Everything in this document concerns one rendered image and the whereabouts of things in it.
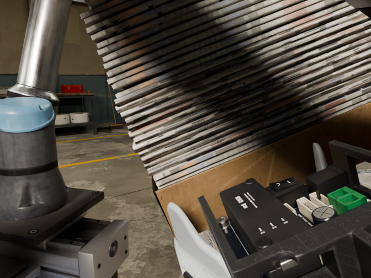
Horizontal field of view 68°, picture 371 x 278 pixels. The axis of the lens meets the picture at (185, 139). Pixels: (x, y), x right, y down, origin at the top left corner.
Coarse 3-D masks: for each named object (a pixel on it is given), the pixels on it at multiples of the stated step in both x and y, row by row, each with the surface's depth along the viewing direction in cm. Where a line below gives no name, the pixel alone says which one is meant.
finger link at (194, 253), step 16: (176, 208) 16; (176, 224) 17; (192, 224) 16; (176, 240) 21; (192, 240) 16; (192, 256) 18; (208, 256) 15; (192, 272) 17; (208, 272) 16; (224, 272) 14
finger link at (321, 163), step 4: (316, 144) 18; (316, 148) 17; (320, 148) 17; (316, 152) 18; (320, 152) 17; (316, 156) 18; (320, 156) 17; (324, 156) 17; (316, 160) 18; (320, 160) 17; (324, 160) 17; (316, 164) 19; (320, 164) 17; (324, 164) 17; (316, 168) 19; (320, 168) 17; (324, 168) 17
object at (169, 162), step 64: (128, 0) 18; (192, 0) 18; (256, 0) 18; (320, 0) 19; (128, 64) 18; (192, 64) 19; (256, 64) 19; (320, 64) 20; (128, 128) 19; (192, 128) 19; (256, 128) 20
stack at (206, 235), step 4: (360, 172) 80; (364, 172) 80; (368, 172) 80; (360, 176) 77; (364, 176) 77; (368, 176) 76; (360, 180) 73; (364, 180) 73; (368, 180) 73; (364, 184) 70; (368, 184) 70; (368, 200) 61; (204, 232) 64; (208, 232) 62; (204, 236) 65; (208, 236) 61; (212, 236) 59; (208, 240) 62; (212, 240) 59; (212, 244) 59; (216, 248) 57
